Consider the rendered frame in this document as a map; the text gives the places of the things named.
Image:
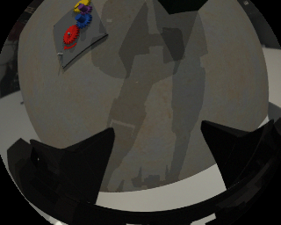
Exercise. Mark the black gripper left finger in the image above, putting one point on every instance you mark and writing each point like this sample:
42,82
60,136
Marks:
82,164

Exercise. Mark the blue gear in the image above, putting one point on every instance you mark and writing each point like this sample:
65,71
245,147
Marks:
83,20

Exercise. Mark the yellow gear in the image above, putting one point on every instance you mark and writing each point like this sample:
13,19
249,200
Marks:
81,1

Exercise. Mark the purple gear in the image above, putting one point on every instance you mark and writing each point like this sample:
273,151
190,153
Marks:
84,9

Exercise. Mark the red gear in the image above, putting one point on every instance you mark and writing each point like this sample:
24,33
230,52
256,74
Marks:
73,30

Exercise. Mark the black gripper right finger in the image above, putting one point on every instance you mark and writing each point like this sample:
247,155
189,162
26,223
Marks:
232,148

